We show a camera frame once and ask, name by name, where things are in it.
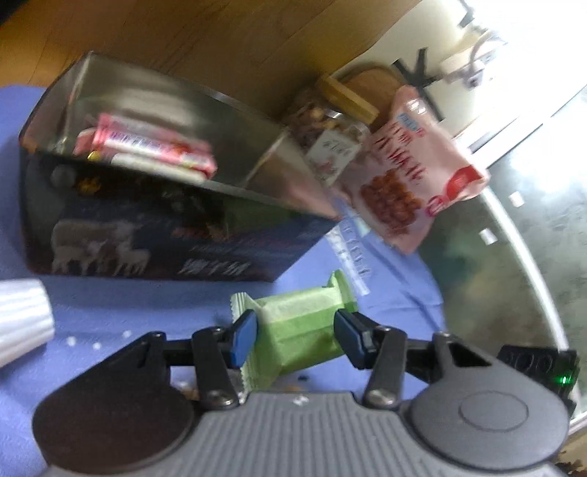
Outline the light green snack bar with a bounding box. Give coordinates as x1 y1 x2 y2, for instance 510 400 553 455
231 269 358 393

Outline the white yellow-lid jelly cup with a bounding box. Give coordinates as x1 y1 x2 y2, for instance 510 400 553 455
0 278 55 368

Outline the pink wafer bar pack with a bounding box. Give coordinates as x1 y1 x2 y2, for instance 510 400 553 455
73 113 217 185

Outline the blue printed tablecloth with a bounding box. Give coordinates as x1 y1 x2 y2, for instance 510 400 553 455
1 85 446 476

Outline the black sheep print box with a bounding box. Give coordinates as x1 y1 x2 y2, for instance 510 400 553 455
19 53 340 281

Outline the pink twisted snack bag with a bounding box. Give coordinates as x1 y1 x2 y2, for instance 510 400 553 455
335 85 489 254

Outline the peanut jar with gold lid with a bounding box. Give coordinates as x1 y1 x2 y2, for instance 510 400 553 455
282 76 379 186

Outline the round woven wooden board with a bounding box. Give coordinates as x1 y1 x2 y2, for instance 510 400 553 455
338 63 404 132

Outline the black tape cross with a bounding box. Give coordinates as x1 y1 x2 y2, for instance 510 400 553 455
392 47 445 121

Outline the wooden panel board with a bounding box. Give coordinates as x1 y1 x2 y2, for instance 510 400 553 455
1 0 416 115

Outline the white wall charger with cable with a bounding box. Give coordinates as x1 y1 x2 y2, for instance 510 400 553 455
439 24 503 90

